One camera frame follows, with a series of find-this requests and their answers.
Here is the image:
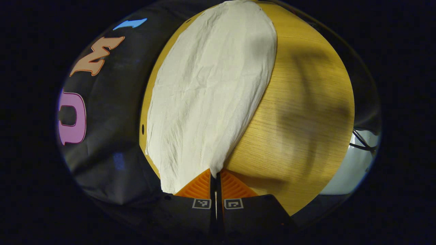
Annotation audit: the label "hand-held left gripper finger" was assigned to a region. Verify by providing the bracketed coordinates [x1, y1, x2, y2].
[217, 169, 297, 239]
[150, 168, 217, 239]

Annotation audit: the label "white jeans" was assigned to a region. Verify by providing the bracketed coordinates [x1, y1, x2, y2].
[145, 0, 278, 194]

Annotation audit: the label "black backdrop cloth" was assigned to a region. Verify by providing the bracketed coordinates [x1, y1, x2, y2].
[56, 0, 218, 218]

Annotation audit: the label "black cable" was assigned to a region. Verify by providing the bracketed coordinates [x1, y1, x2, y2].
[349, 129, 378, 152]

